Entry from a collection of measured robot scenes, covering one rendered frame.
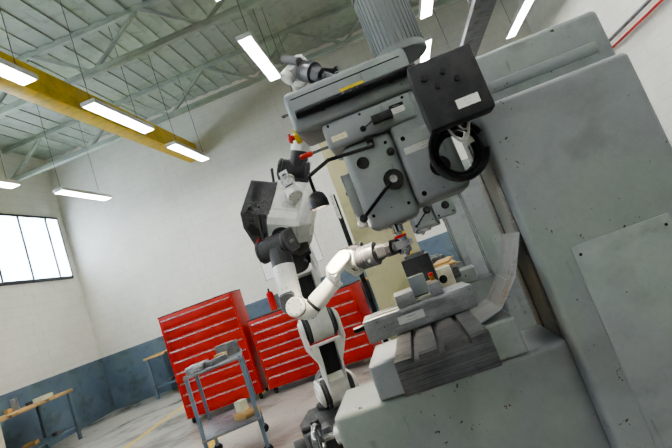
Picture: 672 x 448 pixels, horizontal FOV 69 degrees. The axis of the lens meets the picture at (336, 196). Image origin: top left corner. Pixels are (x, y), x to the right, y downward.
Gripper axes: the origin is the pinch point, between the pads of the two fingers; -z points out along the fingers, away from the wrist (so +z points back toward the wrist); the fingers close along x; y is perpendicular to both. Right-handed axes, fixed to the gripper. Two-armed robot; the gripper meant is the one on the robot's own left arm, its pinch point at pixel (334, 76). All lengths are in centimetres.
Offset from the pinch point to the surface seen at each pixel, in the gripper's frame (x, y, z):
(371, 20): -5.6, 21.9, -10.2
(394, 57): -2.1, 10.1, -25.4
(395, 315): 30, -64, -63
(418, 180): 3, -29, -46
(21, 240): -140, -463, 957
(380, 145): 5.6, -19.9, -30.3
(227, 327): -201, -368, 326
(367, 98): 6.6, -4.6, -22.6
